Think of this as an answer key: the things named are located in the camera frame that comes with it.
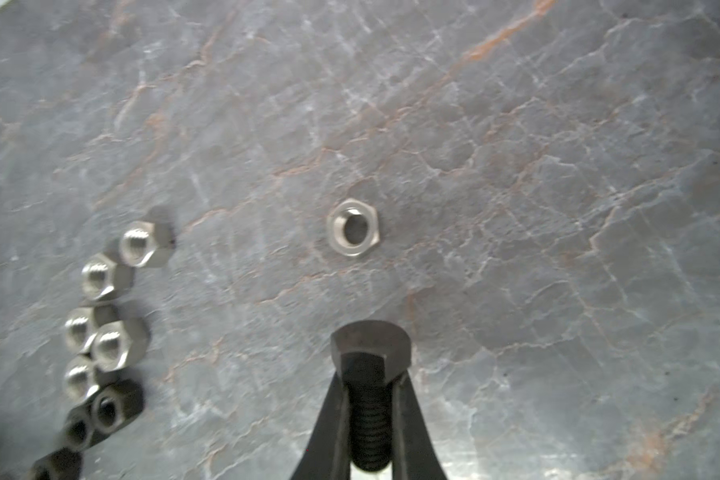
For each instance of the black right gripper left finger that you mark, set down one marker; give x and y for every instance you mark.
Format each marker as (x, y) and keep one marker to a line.
(327, 455)

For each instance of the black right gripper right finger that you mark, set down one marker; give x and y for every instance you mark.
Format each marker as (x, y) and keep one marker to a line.
(413, 455)

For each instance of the black hex bolt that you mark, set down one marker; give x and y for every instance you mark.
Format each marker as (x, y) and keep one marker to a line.
(369, 355)

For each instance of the black hex nut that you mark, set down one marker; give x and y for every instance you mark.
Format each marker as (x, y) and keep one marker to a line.
(117, 405)
(62, 464)
(79, 430)

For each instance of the lone silver hex nut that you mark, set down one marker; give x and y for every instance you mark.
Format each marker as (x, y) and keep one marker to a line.
(353, 228)

